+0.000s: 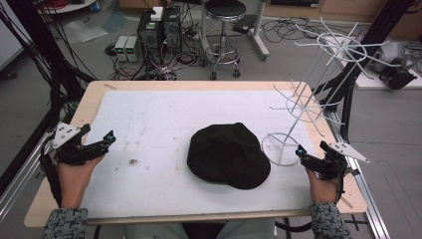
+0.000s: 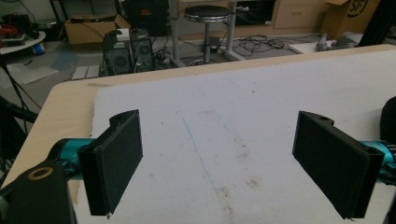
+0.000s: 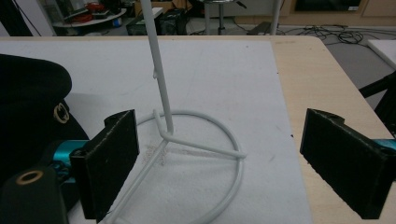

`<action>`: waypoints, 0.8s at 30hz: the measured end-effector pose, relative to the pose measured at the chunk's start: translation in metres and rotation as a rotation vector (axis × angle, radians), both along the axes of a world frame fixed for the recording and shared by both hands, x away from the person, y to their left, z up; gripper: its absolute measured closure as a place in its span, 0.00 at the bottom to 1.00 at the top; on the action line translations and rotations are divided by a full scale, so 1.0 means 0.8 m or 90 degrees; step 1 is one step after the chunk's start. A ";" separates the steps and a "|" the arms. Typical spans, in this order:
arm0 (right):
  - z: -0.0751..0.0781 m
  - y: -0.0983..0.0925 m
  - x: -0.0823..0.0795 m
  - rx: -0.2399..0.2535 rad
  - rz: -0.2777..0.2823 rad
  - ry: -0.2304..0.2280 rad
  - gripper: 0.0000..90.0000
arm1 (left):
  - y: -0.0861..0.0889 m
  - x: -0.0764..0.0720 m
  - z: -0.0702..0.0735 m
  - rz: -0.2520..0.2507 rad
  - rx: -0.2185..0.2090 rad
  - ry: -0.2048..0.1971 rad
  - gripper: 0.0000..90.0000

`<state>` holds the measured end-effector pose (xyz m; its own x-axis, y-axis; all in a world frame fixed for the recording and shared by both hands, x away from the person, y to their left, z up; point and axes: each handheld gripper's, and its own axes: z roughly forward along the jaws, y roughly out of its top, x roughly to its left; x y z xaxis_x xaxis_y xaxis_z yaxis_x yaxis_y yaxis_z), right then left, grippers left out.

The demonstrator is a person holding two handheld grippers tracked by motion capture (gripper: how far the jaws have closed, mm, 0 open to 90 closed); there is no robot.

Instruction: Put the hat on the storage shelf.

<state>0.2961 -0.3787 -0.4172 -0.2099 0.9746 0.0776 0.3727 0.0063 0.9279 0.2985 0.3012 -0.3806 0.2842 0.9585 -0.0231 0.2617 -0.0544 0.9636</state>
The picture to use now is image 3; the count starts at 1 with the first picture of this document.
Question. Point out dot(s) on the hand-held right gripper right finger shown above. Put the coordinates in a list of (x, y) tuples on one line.
[(345, 161)]

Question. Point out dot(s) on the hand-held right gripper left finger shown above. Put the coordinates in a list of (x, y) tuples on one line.
[(107, 161)]

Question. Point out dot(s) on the white metal stand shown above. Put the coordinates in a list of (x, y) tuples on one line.
[(162, 90)]

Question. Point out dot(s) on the black stand legs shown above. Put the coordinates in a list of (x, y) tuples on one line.
[(386, 99)]

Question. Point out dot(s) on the white side table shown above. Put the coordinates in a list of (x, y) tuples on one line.
[(384, 49)]

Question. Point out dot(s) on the white felt mat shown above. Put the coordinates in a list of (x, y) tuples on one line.
[(218, 77)]

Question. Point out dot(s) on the round white table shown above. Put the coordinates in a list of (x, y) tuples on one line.
[(93, 21)]

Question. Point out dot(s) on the black box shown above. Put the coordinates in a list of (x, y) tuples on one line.
[(172, 21)]

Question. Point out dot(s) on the red object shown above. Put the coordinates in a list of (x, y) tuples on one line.
[(93, 6)]

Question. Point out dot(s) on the dark monitor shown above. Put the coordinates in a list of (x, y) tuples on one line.
[(327, 4)]

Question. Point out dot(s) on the white pole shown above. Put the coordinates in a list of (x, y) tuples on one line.
[(275, 15)]

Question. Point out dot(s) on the metal stool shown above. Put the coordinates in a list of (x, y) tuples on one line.
[(221, 15)]

